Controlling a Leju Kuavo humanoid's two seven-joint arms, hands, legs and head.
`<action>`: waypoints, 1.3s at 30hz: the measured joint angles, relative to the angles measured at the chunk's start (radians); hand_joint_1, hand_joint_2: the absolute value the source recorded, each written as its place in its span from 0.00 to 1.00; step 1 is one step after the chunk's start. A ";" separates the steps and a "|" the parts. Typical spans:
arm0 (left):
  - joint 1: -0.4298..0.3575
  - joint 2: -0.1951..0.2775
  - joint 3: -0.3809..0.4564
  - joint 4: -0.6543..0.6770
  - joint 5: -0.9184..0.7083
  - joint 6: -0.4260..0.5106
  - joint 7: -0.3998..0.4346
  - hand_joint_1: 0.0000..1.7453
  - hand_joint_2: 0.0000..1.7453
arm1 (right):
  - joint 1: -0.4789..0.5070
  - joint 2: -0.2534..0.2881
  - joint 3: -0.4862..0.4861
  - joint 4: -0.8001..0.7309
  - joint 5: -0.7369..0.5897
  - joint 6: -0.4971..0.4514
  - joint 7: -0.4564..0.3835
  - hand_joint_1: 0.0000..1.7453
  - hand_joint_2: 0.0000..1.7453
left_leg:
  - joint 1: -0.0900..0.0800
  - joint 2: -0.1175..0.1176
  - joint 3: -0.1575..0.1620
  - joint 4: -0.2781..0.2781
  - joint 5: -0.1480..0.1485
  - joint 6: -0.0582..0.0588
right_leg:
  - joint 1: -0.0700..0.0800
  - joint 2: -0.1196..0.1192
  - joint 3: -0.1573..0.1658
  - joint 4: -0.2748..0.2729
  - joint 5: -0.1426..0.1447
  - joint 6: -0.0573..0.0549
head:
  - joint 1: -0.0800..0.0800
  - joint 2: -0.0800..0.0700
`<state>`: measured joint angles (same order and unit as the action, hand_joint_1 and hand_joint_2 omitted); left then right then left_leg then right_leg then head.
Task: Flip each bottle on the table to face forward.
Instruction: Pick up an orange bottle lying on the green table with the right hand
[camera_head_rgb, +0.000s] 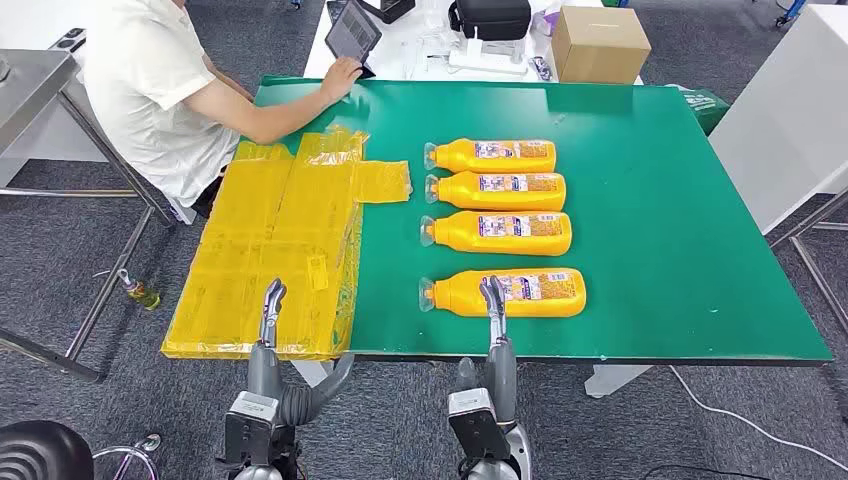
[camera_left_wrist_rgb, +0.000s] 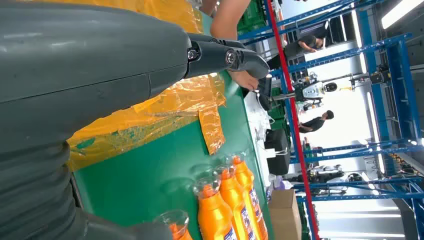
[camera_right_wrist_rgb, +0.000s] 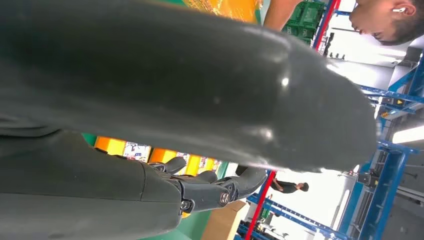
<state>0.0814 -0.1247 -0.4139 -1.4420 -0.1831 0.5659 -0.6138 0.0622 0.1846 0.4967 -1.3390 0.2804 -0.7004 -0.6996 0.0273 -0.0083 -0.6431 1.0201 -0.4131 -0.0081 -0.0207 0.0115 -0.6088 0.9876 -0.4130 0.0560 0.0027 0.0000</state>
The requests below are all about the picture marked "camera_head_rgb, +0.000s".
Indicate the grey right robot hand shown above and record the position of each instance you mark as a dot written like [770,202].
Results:
[502,371]

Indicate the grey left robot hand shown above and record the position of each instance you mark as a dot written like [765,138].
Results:
[264,371]

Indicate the person's right hand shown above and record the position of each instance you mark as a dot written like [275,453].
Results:
[341,79]

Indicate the orange detergent bottle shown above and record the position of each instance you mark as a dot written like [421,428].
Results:
[464,192]
[457,295]
[464,235]
[464,157]

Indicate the person's right forearm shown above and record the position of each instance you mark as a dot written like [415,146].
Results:
[285,116]

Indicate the small yellow-green bottle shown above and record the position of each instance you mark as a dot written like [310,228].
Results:
[144,295]

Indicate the white table foot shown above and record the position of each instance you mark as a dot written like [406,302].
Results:
[308,372]
[616,381]

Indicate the dark tablet on stand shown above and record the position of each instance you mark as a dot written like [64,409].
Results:
[351,30]

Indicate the white table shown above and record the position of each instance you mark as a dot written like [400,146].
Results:
[397,60]

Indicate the black device box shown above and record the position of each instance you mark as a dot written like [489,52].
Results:
[394,8]

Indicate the yellow taped cardboard sheet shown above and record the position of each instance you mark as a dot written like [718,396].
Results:
[265,232]

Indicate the white power strip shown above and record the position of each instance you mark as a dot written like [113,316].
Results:
[487,63]

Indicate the black carry case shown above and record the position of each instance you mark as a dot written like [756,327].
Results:
[493,16]

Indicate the white chair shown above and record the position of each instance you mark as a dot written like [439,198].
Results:
[182,212]

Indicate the person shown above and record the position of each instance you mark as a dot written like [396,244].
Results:
[146,86]

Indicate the purple snack packet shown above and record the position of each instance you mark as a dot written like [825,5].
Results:
[541,68]

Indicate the pale plastic bag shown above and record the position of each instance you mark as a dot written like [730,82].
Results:
[546,23]

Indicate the black round stool seat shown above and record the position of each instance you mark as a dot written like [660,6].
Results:
[40,454]

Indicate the brown cardboard box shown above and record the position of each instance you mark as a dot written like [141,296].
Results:
[596,46]

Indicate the stainless steel table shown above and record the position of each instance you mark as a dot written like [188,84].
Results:
[33,86]

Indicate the green bag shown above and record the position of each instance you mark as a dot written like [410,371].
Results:
[705,109]

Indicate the round metal disc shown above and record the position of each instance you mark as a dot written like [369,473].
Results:
[3,69]

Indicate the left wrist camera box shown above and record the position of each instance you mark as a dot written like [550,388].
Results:
[250,424]

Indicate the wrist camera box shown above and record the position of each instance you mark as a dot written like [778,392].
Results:
[250,424]
[474,424]

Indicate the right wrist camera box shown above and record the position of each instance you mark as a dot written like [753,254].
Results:
[474,424]

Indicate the steel table frame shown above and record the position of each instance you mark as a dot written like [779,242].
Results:
[819,283]

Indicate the blue metal cart frame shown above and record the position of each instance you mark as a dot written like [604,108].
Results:
[792,12]

